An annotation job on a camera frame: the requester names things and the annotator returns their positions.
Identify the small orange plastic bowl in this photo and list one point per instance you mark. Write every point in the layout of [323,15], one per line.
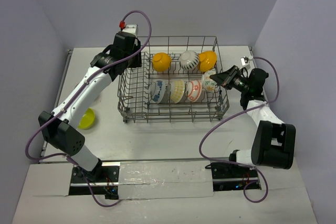
[161,62]

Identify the white green leaf bowl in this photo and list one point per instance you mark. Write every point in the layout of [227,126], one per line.
[208,84]

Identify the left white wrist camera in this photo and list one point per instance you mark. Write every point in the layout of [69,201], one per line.
[132,29]

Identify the blue floral ceramic bowl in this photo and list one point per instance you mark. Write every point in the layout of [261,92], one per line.
[157,90]

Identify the large orange plastic bowl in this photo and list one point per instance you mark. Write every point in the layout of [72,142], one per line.
[207,61]

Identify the lime green plastic bowl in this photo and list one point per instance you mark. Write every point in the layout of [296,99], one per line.
[87,120]

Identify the white striped ceramic bowl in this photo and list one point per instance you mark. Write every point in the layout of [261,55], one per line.
[188,60]

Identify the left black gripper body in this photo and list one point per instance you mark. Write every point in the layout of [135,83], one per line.
[137,57]

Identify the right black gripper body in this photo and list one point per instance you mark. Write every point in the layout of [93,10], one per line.
[239,83]

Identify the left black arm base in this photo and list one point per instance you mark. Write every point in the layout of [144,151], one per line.
[104,182]

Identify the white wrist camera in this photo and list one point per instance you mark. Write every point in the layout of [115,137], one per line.
[247,62]
[132,29]

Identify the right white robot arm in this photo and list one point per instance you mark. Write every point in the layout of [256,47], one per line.
[274,142]

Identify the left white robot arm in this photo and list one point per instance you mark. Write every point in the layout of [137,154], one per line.
[61,124]

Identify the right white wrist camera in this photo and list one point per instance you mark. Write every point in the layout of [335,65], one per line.
[247,62]

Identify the pale yellow flower bowl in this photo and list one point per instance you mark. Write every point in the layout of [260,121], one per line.
[175,91]

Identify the red patterned white bowl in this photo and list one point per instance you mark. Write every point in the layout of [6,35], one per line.
[193,90]

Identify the grey wire dish rack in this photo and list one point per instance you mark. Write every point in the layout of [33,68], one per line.
[135,103]

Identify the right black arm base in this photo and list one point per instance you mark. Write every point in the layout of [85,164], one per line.
[228,177]

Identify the clear plastic tape sheet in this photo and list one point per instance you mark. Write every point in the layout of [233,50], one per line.
[160,180]

